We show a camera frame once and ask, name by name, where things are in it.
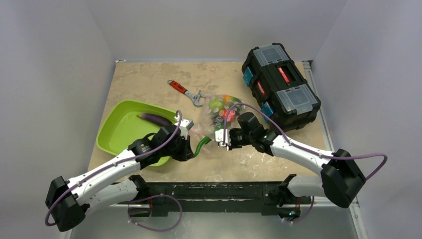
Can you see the black plastic toolbox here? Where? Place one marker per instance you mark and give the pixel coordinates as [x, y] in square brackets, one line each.
[279, 88]

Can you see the clear zip top bag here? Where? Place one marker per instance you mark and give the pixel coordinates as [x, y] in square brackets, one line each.
[215, 115]

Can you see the red fake fruit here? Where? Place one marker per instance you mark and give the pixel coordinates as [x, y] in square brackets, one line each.
[229, 116]

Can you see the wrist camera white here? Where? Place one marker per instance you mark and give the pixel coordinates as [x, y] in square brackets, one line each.
[185, 125]
[221, 137]

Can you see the dark fake grape bunch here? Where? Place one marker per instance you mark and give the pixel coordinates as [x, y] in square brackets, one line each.
[217, 122]

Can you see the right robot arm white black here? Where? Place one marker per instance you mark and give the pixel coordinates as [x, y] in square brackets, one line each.
[337, 176]

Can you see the green fake chili pepper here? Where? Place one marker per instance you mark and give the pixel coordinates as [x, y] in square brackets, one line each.
[201, 143]

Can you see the green plastic tray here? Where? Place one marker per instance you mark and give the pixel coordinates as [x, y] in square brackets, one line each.
[123, 126]

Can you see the red handled adjustable wrench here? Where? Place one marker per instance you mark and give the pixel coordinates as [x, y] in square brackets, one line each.
[195, 98]

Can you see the black mounting base rail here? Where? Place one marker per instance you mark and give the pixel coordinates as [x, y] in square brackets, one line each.
[267, 198]

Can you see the purple fake eggplant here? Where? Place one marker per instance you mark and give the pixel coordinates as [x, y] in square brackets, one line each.
[155, 119]

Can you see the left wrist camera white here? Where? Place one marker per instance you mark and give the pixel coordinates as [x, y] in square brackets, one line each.
[185, 125]

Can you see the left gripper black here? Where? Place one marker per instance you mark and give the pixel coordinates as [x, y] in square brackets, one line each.
[186, 153]

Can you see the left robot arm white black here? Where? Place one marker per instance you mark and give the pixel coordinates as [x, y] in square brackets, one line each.
[69, 201]

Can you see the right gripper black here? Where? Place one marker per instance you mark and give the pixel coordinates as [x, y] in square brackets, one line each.
[233, 140]

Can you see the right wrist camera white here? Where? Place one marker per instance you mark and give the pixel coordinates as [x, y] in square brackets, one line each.
[221, 137]

